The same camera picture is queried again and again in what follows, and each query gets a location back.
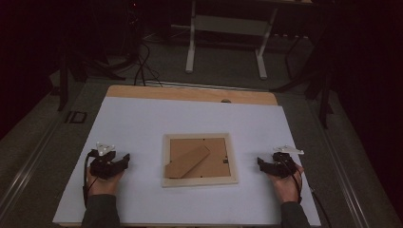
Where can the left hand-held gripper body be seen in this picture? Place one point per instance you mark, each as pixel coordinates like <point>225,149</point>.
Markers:
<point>103,166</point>

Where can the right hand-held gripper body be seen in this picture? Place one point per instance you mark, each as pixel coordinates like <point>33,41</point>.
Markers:
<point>282,166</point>

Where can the wooden picture frame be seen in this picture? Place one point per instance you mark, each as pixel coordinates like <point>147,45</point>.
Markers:
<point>218,182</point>

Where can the person's left hand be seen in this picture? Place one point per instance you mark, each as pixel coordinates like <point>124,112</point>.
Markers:
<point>103,186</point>

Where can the person's right hand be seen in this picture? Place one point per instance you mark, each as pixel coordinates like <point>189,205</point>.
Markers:
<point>286,188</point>

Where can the black floor socket cover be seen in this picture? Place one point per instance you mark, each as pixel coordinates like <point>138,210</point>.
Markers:
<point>76,117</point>

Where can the white paper sheet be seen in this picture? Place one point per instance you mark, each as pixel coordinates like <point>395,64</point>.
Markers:
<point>202,117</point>

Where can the black metal stand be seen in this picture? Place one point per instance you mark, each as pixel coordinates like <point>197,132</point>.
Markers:
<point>64,82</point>
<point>323,101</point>

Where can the dark equipment rack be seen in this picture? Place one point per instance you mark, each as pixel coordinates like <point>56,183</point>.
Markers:
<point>131,28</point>

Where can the metal floor rail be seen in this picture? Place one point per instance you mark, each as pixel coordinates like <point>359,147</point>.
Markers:
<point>25,171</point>
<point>345,186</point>
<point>190,85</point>

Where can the white metal desk frame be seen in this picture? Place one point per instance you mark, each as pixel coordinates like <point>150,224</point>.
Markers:
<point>228,25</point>

